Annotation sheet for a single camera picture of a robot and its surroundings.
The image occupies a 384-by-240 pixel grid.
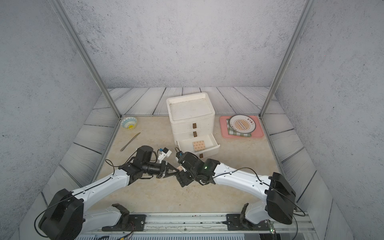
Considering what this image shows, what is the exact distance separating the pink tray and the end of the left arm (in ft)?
1.63

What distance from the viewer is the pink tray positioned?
1097mm

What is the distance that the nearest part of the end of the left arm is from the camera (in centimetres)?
62
